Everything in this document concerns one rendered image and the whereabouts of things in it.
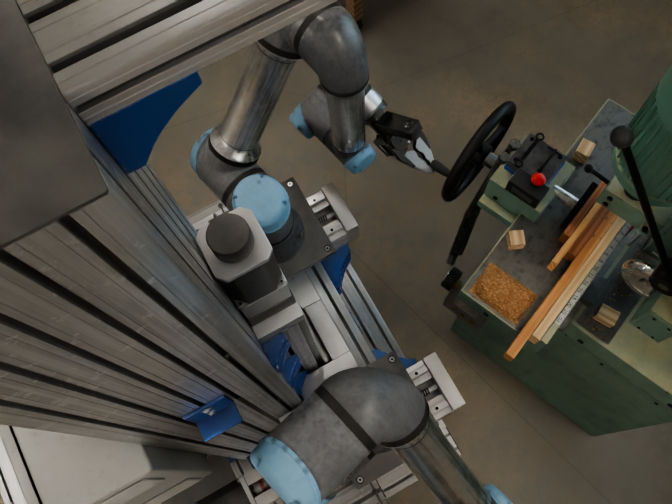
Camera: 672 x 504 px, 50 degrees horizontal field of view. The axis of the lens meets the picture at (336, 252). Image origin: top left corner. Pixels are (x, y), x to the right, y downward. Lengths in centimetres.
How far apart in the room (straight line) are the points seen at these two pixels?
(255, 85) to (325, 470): 77
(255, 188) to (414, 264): 113
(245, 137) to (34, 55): 101
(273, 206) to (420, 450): 65
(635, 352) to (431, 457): 77
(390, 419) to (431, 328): 151
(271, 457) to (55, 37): 63
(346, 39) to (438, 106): 152
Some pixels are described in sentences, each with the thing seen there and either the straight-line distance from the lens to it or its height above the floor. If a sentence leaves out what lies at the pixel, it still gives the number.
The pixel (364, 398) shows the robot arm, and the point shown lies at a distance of 98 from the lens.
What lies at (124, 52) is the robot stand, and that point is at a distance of 51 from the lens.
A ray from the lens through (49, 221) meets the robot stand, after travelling 48.
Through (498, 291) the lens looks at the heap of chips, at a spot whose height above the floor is 93.
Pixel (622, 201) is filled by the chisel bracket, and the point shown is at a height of 107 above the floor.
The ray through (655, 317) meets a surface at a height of 107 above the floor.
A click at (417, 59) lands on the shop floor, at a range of 289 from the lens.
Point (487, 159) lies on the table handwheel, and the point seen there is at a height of 83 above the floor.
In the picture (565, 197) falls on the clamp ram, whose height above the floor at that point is 96.
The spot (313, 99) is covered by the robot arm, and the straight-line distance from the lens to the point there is 169.
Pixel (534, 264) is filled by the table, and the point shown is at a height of 90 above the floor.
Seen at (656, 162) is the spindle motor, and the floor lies 133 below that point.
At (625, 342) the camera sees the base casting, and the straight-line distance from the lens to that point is 176.
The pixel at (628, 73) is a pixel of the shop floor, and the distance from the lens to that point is 301.
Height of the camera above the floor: 244
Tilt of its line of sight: 72 degrees down
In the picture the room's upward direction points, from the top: 9 degrees counter-clockwise
